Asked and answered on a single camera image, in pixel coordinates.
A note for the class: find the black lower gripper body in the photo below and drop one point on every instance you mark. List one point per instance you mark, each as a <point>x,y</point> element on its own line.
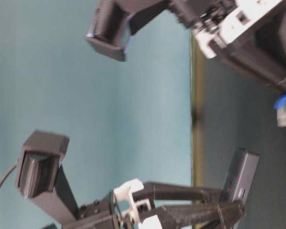
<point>128,206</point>

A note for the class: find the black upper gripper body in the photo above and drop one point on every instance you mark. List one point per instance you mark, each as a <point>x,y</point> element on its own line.
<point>221,21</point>

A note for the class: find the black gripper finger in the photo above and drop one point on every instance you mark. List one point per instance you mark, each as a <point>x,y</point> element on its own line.
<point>161,191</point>
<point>255,44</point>
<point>226,214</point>

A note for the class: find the black camera on upper gripper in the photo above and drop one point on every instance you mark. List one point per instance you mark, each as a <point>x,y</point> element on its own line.
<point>113,18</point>

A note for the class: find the grey network hub box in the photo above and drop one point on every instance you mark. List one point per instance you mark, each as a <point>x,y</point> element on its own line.
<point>240,175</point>

